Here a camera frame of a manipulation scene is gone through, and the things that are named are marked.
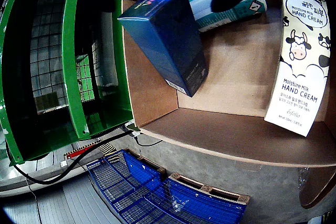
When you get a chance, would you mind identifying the blue holographic product box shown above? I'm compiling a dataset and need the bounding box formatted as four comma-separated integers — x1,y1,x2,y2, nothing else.
117,0,209,98

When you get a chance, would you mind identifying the brown cardboard box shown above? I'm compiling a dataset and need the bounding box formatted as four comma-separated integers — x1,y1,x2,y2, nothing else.
121,0,336,209

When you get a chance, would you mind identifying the cow print hand cream box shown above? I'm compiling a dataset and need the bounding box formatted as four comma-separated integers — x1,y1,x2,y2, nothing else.
264,0,331,137

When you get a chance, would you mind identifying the white teal tube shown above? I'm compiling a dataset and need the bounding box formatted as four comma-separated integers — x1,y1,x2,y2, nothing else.
187,0,268,33

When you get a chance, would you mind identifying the grey panel with label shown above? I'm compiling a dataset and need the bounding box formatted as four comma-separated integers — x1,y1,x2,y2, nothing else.
91,11,119,88

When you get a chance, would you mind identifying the red striped floor bar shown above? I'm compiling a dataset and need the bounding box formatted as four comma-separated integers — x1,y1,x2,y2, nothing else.
62,142,118,159

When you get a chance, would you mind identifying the wooden pallet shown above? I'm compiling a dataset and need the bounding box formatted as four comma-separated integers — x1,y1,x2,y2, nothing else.
125,148,168,182
167,172,250,206

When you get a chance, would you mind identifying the grey roller door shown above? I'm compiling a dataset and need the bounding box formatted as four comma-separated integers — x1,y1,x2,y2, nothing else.
0,171,124,224

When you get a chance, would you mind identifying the clear plastic wrap scrap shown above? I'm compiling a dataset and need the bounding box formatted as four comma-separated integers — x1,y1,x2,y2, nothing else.
170,194,190,214

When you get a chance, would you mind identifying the wire grid panel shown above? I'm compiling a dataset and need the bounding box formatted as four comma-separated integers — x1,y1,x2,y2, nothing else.
29,0,67,105

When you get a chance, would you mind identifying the green metal shelf frame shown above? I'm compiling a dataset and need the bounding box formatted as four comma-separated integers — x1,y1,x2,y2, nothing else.
0,0,148,167

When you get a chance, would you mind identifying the thick black floor cable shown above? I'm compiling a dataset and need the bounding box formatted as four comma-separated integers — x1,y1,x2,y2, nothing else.
5,129,134,185

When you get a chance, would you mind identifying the thin black floor cable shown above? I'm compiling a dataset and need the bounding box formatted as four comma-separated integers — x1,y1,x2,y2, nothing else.
132,133,164,148

